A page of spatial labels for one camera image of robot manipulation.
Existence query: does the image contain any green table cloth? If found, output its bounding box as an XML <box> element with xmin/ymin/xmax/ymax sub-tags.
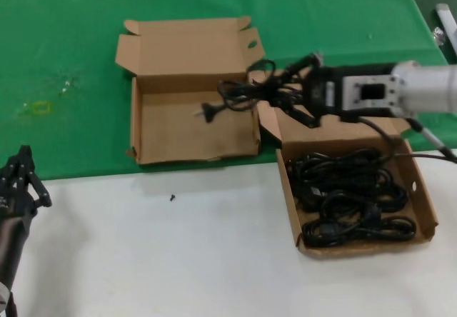
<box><xmin>0</xmin><ymin>0</ymin><xmax>457</xmax><ymax>182</ymax></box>

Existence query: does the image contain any black power cable with plug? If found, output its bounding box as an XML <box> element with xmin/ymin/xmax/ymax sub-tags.
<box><xmin>194</xmin><ymin>59</ymin><xmax>315</xmax><ymax>124</ymax></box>

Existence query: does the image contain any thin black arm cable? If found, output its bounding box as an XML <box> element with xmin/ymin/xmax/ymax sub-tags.
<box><xmin>356</xmin><ymin>115</ymin><xmax>457</xmax><ymax>161</ymax></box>

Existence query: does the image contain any cardboard box with round hole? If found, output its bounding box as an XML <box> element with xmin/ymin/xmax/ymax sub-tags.
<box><xmin>248</xmin><ymin>69</ymin><xmax>439</xmax><ymax>261</ymax></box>
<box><xmin>114</xmin><ymin>16</ymin><xmax>266</xmax><ymax>166</ymax></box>

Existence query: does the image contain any yellow rubber band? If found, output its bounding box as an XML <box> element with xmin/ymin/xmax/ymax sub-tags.
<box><xmin>31</xmin><ymin>101</ymin><xmax>53</xmax><ymax>116</ymax></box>

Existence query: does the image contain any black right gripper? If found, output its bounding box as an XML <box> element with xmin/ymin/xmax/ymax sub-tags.
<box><xmin>284</xmin><ymin>51</ymin><xmax>346</xmax><ymax>129</ymax></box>

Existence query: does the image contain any arm cable with grey connector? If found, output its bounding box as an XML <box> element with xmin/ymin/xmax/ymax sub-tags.
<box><xmin>406</xmin><ymin>116</ymin><xmax>457</xmax><ymax>163</ymax></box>

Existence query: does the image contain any grey metal bar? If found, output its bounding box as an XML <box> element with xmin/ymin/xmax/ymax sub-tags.
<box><xmin>434</xmin><ymin>3</ymin><xmax>457</xmax><ymax>52</ymax></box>

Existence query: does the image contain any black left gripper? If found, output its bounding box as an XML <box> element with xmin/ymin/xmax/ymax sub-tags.
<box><xmin>0</xmin><ymin>144</ymin><xmax>54</xmax><ymax>284</ymax></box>

